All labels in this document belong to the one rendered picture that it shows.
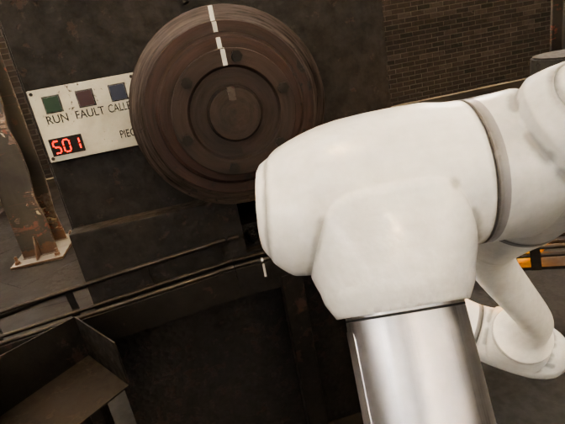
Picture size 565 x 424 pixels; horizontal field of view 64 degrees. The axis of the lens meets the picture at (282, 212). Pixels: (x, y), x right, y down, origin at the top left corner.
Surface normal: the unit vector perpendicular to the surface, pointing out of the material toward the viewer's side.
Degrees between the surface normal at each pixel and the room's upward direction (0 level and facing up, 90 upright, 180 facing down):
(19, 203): 90
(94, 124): 90
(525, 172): 77
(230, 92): 90
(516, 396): 0
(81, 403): 5
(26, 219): 90
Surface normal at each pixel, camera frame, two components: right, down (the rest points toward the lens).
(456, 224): 0.34, -0.02
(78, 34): 0.22, 0.30
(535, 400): -0.17, -0.93
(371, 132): -0.16, -0.63
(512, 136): -0.17, -0.27
